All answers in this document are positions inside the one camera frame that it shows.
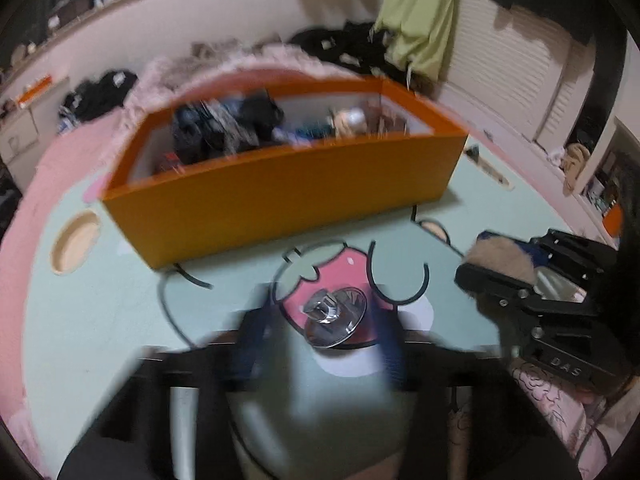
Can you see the small orange box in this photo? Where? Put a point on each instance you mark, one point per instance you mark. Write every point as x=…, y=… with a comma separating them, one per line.
x=35, y=92

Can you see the beige fluffy pompom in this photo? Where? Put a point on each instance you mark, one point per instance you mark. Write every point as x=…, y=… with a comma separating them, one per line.
x=500, y=257

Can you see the white bookshelf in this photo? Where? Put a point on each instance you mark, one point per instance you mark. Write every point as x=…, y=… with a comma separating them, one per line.
x=610, y=175

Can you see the white louvered closet door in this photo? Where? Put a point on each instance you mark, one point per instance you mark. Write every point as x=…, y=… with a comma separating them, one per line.
x=505, y=75

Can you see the beige plush toy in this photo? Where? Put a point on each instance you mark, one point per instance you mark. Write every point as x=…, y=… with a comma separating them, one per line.
x=575, y=160

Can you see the white drawer cabinet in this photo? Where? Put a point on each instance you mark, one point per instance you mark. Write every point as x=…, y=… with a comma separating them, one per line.
x=20, y=130

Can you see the green hanging garment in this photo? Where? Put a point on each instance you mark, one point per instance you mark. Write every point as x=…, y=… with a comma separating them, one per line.
x=420, y=15

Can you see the mint green desktop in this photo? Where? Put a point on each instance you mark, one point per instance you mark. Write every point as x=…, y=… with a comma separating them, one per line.
x=100, y=320

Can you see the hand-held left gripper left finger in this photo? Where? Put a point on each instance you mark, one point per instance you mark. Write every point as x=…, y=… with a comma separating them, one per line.
x=250, y=355

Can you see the silver round metal lid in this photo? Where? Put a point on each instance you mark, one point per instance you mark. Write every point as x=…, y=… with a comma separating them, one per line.
x=332, y=317

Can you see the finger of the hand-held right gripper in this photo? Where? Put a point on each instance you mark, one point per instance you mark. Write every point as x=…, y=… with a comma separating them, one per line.
x=492, y=285
x=560, y=247

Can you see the orange cardboard box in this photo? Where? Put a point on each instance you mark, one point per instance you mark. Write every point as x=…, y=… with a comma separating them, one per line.
x=280, y=200

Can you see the beige towel blanket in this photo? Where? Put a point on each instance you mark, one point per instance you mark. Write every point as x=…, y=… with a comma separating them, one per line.
x=210, y=50

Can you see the black striped clothes pile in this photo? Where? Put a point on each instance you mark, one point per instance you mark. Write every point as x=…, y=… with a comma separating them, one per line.
x=100, y=92

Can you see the black lace pouch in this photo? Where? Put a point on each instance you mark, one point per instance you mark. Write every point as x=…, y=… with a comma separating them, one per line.
x=220, y=125

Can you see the pink bedsheet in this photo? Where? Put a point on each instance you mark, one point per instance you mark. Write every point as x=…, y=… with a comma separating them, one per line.
x=50, y=170

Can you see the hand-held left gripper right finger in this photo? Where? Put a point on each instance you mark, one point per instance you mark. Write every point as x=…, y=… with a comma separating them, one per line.
x=392, y=360

